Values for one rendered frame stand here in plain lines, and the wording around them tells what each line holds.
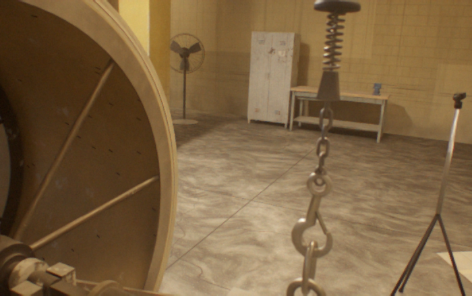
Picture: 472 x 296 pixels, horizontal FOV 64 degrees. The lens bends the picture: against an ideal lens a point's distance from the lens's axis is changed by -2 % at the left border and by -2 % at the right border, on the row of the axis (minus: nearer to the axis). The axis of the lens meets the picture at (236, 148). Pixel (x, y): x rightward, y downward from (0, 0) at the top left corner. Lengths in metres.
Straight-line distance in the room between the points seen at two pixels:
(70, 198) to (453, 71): 7.59
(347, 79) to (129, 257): 7.33
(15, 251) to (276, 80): 7.26
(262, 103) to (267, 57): 0.95
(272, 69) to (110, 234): 6.54
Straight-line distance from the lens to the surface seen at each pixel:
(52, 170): 1.25
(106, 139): 1.89
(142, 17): 5.34
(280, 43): 8.07
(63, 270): 1.13
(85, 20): 1.28
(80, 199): 2.11
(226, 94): 9.62
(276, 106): 8.13
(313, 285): 0.67
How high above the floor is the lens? 1.51
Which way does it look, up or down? 14 degrees down
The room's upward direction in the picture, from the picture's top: 3 degrees clockwise
